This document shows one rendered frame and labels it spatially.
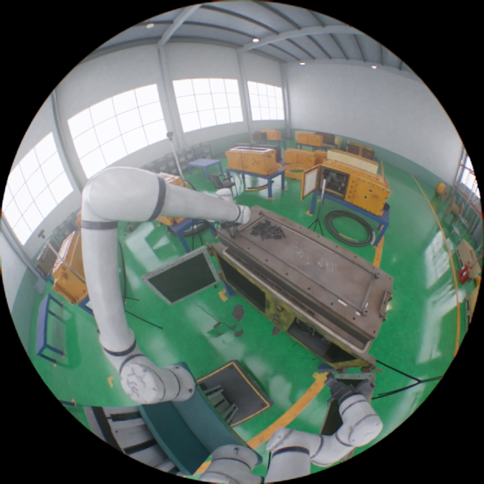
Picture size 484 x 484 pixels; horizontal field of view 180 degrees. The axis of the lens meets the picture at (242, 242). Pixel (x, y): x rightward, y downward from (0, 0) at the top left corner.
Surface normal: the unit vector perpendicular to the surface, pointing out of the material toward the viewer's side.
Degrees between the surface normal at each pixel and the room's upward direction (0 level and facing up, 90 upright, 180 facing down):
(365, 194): 90
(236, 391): 0
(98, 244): 80
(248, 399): 0
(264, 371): 0
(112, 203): 90
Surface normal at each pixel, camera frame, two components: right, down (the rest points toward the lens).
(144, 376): 0.04, -0.75
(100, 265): 0.75, 0.23
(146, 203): 0.80, 0.46
